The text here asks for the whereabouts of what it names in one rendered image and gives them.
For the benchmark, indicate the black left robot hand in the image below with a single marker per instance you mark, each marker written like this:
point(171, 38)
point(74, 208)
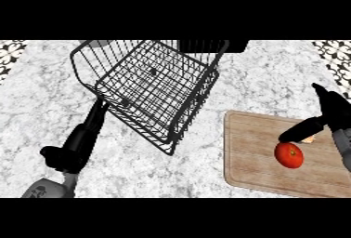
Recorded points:
point(77, 145)

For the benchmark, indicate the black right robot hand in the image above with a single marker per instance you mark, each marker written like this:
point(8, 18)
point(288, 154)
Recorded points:
point(335, 108)

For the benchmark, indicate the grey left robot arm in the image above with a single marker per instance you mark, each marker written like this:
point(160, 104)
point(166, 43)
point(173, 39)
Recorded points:
point(48, 189)

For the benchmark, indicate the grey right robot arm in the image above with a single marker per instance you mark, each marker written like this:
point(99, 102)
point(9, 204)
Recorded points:
point(344, 148)

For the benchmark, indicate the red tomato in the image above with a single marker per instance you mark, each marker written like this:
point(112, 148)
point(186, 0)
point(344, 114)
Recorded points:
point(288, 155)

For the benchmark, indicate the wooden cutting board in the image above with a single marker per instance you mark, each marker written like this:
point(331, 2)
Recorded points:
point(260, 161)

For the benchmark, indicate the small pale object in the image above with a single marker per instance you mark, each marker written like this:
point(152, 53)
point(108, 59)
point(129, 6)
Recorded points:
point(310, 139)

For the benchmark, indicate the dark appliance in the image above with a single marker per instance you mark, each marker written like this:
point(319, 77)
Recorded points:
point(235, 46)

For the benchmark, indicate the grey object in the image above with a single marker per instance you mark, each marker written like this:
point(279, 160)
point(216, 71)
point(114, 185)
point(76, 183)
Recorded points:
point(93, 43)

